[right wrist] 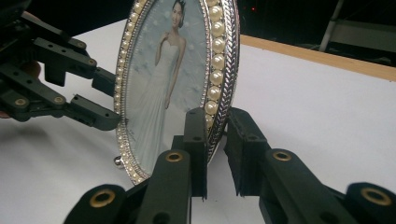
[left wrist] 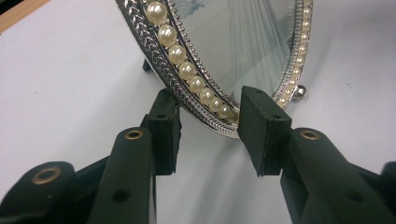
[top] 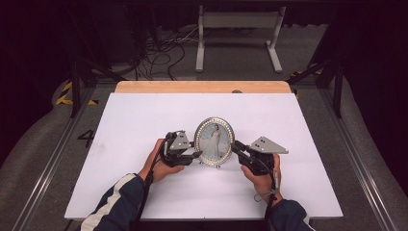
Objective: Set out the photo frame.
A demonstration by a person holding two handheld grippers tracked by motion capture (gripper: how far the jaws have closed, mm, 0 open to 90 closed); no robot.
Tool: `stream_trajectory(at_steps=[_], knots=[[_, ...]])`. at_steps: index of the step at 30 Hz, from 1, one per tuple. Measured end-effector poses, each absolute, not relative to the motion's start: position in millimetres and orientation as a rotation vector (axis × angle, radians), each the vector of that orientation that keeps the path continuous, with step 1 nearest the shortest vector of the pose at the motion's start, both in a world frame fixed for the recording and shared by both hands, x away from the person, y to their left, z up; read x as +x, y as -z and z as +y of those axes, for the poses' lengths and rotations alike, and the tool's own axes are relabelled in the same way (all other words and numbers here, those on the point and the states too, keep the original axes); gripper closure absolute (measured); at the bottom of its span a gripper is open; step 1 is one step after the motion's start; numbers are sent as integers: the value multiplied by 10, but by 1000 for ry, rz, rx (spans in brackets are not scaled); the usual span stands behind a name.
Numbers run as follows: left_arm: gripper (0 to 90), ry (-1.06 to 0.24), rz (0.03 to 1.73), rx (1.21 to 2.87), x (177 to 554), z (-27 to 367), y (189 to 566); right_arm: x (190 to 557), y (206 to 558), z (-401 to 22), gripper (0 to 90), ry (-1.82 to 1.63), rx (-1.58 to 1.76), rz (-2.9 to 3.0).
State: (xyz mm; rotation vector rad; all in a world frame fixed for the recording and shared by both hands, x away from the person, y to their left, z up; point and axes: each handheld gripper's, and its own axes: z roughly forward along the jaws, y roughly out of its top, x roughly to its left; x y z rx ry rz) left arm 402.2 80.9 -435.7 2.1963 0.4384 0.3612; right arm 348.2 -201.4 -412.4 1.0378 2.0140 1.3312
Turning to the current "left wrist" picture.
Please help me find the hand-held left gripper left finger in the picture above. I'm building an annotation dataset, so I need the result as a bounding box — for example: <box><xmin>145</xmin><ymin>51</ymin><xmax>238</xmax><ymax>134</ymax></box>
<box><xmin>88</xmin><ymin>88</ymin><xmax>182</xmax><ymax>224</ymax></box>

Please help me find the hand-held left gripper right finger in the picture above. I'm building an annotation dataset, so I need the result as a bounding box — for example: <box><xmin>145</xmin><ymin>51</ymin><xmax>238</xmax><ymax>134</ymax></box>
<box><xmin>237</xmin><ymin>86</ymin><xmax>396</xmax><ymax>224</ymax></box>

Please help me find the white board table cover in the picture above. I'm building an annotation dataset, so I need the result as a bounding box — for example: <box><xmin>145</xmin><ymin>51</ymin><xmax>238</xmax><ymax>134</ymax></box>
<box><xmin>0</xmin><ymin>0</ymin><xmax>396</xmax><ymax>224</ymax></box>

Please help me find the wooden table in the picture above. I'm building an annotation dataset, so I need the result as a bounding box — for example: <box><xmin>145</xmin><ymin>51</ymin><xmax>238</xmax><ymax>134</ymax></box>
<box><xmin>0</xmin><ymin>0</ymin><xmax>50</xmax><ymax>34</ymax></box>

